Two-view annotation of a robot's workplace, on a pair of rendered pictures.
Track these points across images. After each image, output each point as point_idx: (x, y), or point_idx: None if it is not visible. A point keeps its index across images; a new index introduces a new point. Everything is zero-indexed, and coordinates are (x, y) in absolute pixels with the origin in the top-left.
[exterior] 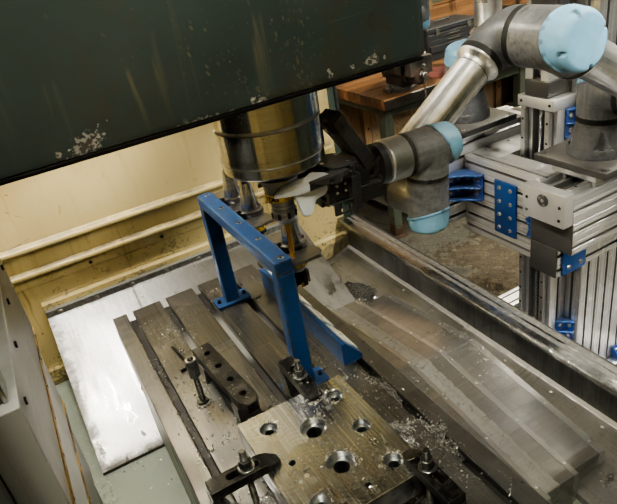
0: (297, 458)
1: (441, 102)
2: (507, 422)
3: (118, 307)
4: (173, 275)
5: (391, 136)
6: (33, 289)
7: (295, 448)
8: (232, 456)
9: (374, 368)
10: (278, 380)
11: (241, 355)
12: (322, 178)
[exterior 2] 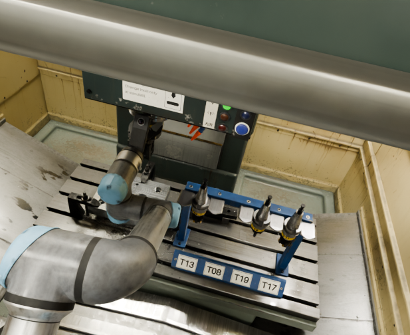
0: (136, 186)
1: (140, 221)
2: (95, 326)
3: (347, 244)
4: (361, 280)
5: (128, 157)
6: (367, 199)
7: (140, 188)
8: (175, 196)
9: (158, 264)
10: (195, 232)
11: (228, 235)
12: (132, 121)
